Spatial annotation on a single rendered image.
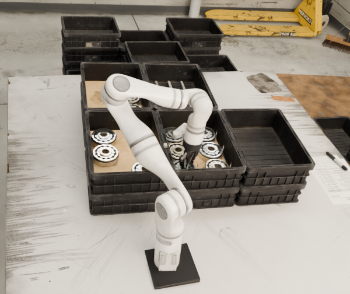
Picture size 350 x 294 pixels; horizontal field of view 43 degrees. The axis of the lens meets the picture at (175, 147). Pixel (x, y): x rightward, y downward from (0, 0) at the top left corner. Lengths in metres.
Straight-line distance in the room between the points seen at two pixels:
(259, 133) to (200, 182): 0.51
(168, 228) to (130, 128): 0.34
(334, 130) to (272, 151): 1.40
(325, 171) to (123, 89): 1.17
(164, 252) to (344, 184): 1.02
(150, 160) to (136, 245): 0.41
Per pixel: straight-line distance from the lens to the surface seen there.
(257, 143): 2.06
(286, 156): 2.04
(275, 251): 1.81
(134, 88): 1.47
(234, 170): 1.72
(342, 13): 5.82
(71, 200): 1.84
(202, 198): 1.81
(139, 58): 3.23
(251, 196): 1.89
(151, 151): 1.42
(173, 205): 1.39
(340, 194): 2.17
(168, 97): 1.53
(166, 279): 1.61
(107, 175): 1.61
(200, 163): 1.86
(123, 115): 1.49
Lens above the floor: 2.04
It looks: 39 degrees down
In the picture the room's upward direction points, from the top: 10 degrees clockwise
